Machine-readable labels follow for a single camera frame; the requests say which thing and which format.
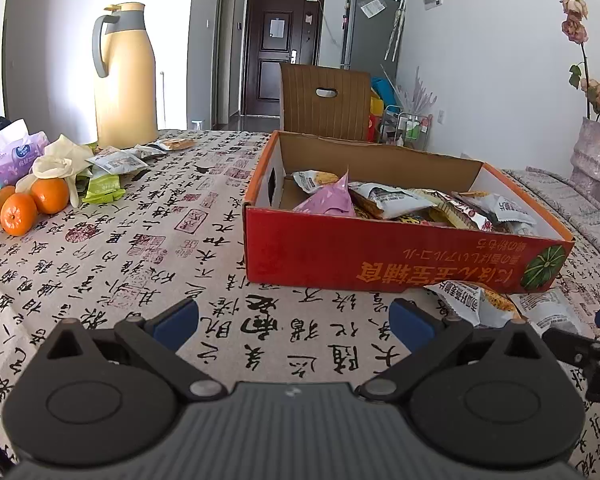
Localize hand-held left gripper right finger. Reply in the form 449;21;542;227
357;299;556;402

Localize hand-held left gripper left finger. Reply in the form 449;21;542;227
42;297;228;403

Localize white cake packet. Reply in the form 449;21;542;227
130;144;168;161
510;287;586;336
87;147;148;173
452;191;538;226
292;170;341;193
425;280;526;328
350;182;446;221

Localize red cardboard box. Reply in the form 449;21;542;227
242;130;576;295

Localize cream striped white snack packet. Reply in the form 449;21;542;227
415;189;493;231

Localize pink snack packet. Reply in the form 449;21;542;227
292;172;357;218

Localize grey quilted cloth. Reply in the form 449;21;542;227
500;167;600;271

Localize pink textured vase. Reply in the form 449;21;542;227
570;117;600;188

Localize orange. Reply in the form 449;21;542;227
30;177;70;215
0;186;17;221
0;192;38;237

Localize wooden chair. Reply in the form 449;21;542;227
279;62;372;142

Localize purple tissue pack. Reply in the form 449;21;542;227
0;131;50;188

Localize pale purple dried grass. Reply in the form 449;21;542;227
395;66;438;116

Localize blue bag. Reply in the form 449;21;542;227
371;77;401;106

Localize yellow thermos jug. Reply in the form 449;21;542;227
91;2;159;150

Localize dark brown entrance door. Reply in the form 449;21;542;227
241;0;326;117

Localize white interior door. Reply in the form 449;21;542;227
215;0;238;128

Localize grey refrigerator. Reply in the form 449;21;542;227
341;0;406;81

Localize white folded umbrella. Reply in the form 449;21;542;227
384;0;407;61

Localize dried pink roses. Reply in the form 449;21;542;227
560;0;600;133

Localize white wire storage cart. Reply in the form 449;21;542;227
380;105;433;151

